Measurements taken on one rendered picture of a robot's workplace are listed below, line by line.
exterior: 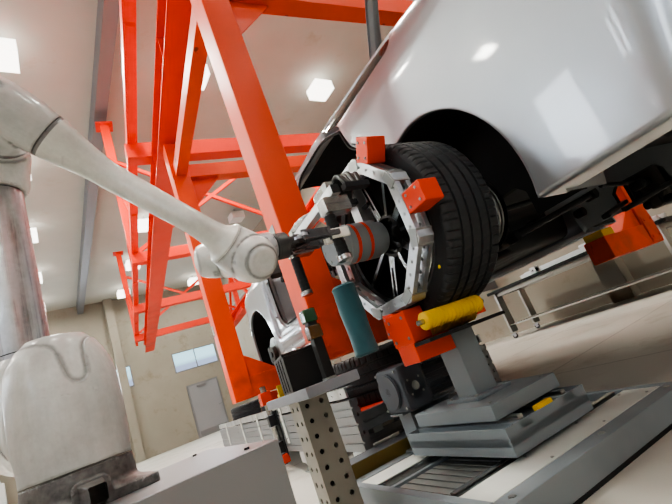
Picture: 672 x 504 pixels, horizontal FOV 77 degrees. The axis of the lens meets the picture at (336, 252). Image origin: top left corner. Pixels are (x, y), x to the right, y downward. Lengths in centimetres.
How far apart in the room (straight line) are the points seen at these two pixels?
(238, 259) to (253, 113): 140
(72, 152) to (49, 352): 45
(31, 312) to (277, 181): 127
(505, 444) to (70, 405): 104
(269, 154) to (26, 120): 124
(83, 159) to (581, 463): 132
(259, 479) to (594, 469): 87
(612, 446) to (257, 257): 100
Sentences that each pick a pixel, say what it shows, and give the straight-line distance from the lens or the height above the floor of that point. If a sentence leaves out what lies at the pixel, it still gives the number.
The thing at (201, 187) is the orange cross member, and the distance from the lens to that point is 429.
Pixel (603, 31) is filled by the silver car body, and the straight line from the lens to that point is 143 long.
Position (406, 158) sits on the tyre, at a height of 101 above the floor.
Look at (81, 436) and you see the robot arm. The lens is 77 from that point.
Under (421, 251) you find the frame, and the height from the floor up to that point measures 70.
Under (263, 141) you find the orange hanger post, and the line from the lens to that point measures 214.
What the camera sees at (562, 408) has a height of 14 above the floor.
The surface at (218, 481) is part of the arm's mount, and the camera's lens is 65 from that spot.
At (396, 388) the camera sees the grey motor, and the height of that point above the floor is 33.
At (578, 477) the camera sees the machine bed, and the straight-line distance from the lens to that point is 125.
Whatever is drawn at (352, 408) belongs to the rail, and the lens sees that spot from 192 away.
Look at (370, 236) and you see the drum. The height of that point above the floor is 84.
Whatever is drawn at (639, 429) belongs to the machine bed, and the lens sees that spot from 145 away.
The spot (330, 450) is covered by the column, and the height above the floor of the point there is 25.
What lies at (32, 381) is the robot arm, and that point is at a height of 60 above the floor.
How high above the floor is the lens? 46
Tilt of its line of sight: 15 degrees up
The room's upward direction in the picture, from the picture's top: 21 degrees counter-clockwise
